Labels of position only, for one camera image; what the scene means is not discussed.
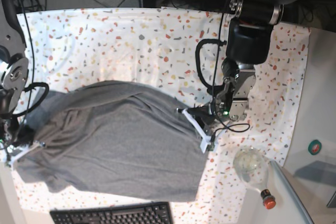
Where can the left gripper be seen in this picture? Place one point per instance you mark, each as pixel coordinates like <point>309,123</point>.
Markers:
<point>206,117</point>

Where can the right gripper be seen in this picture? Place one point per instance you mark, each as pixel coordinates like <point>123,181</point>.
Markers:
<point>15,134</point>

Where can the grey t-shirt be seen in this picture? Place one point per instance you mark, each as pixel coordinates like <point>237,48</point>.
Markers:
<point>114,137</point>

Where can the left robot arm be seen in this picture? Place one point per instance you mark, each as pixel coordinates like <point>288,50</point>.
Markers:
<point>247,45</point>

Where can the clear bottle with red cap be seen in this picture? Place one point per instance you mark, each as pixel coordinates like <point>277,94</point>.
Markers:
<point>252,168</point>

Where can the terrazzo pattern tablecloth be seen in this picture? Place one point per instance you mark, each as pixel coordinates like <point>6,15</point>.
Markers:
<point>69,49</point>

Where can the black keyboard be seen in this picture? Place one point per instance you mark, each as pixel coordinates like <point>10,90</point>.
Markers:
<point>156,212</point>

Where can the grey metal bar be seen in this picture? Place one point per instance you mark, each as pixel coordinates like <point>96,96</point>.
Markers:
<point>289,208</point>

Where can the grey laptop corner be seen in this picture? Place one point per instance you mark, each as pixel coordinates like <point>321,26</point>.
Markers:
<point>332,202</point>

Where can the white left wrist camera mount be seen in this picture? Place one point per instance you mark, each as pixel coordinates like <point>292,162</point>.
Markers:
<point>209,142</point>

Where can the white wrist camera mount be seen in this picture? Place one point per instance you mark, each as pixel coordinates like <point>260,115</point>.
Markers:
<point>209,142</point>
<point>16,153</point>

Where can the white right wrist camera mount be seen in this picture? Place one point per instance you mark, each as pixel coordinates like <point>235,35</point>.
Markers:
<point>16,153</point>

